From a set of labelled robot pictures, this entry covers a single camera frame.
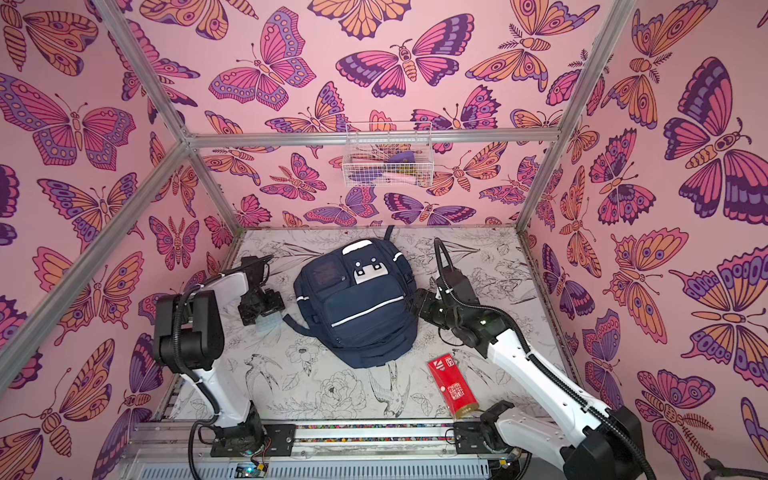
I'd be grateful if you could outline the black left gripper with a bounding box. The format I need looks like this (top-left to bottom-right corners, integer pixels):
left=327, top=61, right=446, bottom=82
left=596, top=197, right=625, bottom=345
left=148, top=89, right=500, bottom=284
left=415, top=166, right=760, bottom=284
left=240, top=290, right=287, bottom=326

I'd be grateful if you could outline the grey scientific calculator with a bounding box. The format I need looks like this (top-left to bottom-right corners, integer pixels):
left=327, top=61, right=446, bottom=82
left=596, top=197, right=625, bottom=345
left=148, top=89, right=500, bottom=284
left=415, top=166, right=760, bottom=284
left=254, top=313, right=283, bottom=337

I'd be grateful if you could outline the red pencil case package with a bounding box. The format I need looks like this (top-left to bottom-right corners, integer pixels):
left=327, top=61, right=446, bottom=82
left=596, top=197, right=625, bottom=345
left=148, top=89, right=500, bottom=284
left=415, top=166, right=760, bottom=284
left=427, top=354, right=479, bottom=419

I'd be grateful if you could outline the navy blue backpack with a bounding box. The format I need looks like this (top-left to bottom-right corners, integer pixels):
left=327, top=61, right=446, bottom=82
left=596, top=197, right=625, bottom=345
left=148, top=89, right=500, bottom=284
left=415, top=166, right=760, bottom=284
left=283, top=226, right=418, bottom=369

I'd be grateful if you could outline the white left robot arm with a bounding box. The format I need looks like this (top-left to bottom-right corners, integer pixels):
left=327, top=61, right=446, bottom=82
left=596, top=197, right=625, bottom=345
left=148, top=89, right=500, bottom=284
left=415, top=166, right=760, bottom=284
left=153, top=255, right=284, bottom=456

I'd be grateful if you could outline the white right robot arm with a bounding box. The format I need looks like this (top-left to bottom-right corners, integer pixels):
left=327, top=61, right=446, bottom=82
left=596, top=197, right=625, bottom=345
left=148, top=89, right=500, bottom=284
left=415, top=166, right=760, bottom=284
left=412, top=239, right=656, bottom=479

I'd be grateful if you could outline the green circuit board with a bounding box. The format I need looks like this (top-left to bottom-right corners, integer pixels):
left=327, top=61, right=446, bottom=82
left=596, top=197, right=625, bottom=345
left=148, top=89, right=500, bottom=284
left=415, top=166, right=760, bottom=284
left=235, top=462, right=267, bottom=479

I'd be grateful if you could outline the pink item in basket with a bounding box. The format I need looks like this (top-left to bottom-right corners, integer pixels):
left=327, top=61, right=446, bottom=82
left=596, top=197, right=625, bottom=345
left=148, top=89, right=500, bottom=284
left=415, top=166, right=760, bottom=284
left=380, top=172, right=418, bottom=185

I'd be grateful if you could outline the purple item in basket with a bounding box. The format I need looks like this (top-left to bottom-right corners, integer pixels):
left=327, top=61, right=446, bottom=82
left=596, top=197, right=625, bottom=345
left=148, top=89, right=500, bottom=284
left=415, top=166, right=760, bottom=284
left=385, top=150, right=416, bottom=164

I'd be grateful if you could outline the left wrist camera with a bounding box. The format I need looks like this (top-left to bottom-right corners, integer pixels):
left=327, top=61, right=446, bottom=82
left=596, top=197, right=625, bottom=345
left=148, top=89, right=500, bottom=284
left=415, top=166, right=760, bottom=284
left=240, top=255, right=274, bottom=285

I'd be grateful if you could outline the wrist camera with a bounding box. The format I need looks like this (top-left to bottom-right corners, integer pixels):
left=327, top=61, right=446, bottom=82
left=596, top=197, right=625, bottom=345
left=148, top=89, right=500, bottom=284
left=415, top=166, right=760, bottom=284
left=240, top=255, right=274, bottom=285
left=440, top=268, right=476, bottom=303

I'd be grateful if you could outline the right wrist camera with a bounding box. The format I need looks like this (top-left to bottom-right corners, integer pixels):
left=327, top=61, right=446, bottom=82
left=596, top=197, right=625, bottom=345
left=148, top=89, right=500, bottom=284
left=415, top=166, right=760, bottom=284
left=440, top=268, right=476, bottom=303

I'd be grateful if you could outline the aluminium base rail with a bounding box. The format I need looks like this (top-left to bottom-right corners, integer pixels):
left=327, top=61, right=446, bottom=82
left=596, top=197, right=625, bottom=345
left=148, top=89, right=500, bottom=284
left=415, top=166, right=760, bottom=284
left=115, top=418, right=533, bottom=479

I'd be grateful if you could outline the white wire wall basket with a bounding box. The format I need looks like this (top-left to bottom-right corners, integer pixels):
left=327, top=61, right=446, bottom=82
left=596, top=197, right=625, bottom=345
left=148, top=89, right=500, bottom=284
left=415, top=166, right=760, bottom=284
left=340, top=120, right=435, bottom=188

